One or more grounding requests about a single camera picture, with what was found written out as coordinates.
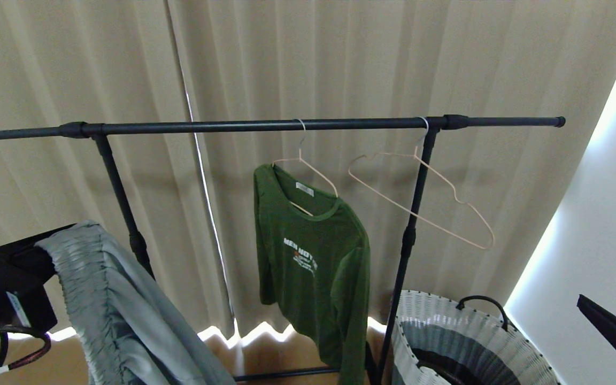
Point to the pale grey garment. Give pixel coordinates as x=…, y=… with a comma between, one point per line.
x=115, y=321

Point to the pink clothes hanger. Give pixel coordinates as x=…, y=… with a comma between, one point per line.
x=415, y=155
x=299, y=158

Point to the green long-sleeved shirt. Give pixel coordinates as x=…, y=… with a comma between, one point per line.
x=313, y=278

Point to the white laundry basket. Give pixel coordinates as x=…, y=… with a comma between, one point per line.
x=436, y=315

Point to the black clothes rack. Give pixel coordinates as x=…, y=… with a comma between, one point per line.
x=179, y=127

